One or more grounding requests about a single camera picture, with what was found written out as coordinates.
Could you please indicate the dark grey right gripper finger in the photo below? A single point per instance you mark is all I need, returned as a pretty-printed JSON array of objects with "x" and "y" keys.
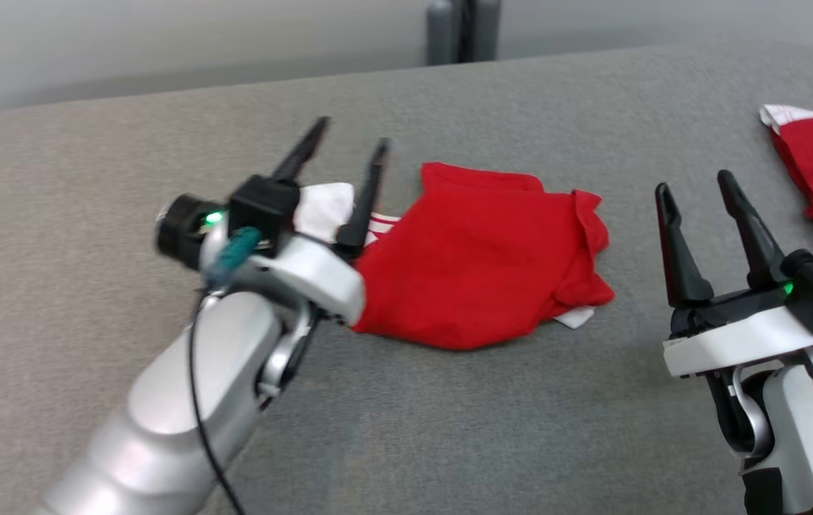
[
  {"x": 681, "y": 265},
  {"x": 760, "y": 250}
]

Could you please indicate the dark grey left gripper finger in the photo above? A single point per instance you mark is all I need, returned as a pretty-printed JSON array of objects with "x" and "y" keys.
[
  {"x": 302, "y": 157},
  {"x": 363, "y": 214}
]

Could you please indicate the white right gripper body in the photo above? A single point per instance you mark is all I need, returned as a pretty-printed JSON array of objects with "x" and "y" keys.
[{"x": 735, "y": 336}]

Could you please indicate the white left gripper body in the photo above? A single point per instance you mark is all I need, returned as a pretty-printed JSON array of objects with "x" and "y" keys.
[{"x": 313, "y": 275}]

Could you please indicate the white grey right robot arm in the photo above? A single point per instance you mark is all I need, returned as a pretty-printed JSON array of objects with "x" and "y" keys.
[{"x": 792, "y": 429}]

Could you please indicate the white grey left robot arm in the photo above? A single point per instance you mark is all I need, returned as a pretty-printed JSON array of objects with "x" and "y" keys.
[{"x": 184, "y": 400}]

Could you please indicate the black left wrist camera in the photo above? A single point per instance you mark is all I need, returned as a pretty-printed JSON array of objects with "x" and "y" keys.
[{"x": 263, "y": 207}]

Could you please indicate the silver metal post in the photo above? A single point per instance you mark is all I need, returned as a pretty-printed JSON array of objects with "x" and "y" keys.
[{"x": 442, "y": 28}]

